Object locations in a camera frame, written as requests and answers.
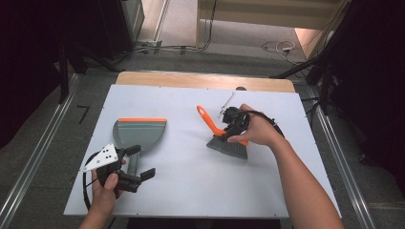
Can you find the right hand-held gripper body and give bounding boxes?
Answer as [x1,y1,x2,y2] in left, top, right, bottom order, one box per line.
[218,92,251,132]

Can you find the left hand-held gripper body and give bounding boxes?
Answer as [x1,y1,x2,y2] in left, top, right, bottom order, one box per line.
[83,142,143,200]

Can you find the orange brush with grey bristles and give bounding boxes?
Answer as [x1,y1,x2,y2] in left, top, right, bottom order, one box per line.
[196,104,249,160]

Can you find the grey dustpan with orange lip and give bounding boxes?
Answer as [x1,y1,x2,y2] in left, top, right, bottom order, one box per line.
[112,117,168,177]

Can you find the person's right hand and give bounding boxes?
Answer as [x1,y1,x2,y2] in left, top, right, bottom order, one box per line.
[226,103,285,148]

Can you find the person's left hand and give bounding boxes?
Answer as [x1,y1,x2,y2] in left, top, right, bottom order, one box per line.
[90,158,128,218]

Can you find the white table board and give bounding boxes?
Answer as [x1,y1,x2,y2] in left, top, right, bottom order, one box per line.
[63,84,342,220]

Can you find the wooden table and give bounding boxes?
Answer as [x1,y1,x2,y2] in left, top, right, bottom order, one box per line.
[115,71,296,94]

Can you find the black metal stand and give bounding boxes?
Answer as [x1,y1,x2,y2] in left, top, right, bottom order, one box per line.
[269,0,364,116]
[56,44,122,105]

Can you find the dark cabinet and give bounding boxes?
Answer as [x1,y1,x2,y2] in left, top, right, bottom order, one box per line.
[96,0,145,60]

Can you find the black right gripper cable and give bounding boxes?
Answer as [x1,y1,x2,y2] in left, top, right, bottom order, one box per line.
[243,110,287,138]

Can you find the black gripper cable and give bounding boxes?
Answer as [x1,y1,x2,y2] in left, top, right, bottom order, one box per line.
[243,110,287,138]
[81,152,100,212]

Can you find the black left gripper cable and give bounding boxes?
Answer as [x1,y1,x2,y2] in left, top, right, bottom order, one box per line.
[81,152,100,212]

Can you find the aluminium floor rail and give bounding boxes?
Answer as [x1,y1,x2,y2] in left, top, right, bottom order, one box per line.
[0,73,81,229]
[306,85,378,229]

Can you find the white floor cable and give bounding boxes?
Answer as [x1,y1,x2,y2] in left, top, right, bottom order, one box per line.
[261,40,298,57]

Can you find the black hanging cable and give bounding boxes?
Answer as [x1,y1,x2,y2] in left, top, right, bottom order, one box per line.
[187,0,219,53]

